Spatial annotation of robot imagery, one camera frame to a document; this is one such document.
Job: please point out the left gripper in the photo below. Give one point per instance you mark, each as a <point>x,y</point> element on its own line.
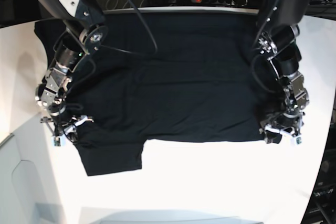
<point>277,125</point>

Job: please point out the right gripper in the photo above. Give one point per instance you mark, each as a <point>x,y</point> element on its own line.
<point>59,127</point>

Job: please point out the black T-shirt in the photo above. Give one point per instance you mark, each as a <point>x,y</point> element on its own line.
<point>191,82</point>

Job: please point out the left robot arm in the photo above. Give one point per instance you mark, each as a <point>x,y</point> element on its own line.
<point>277,33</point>

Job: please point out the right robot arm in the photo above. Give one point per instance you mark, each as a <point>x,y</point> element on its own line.
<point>84,34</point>

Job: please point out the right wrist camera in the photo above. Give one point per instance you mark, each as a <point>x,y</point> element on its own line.
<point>59,141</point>

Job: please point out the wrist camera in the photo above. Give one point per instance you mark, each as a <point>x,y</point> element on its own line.
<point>59,141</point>
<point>296,141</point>

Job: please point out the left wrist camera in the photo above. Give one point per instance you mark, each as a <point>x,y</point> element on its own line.
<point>296,141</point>

